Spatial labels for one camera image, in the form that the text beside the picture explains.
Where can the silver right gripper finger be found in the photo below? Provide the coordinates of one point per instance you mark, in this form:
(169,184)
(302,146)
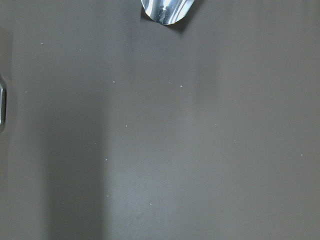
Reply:
(165,12)

